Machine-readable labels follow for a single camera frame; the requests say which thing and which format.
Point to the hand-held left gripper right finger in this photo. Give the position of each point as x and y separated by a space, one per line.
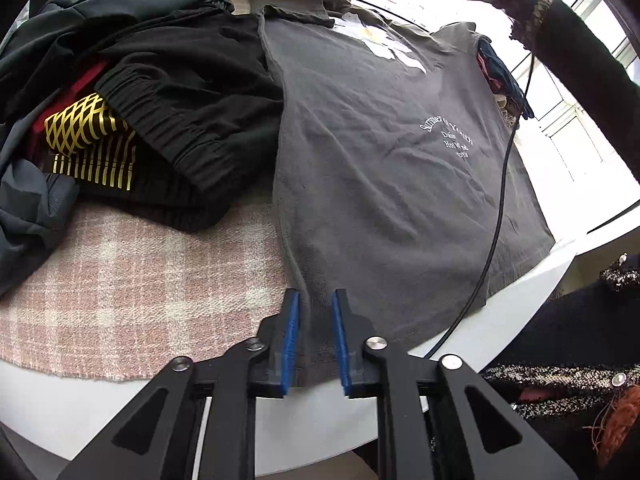
341 340

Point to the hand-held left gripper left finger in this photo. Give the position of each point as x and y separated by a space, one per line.
291 340

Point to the grey printed t-shirt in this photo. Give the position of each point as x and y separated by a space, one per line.
375 170

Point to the stack of folded clothes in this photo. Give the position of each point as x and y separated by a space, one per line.
505 110
505 80

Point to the pile of black clothes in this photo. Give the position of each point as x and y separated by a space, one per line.
30 195

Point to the pink plaid blanket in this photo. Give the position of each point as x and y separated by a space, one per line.
150 285

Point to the person's black tweed jacket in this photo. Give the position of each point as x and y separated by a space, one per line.
560 320

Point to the black cloth piece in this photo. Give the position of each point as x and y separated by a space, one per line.
85 125

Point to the white window frame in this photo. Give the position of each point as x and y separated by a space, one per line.
565 127

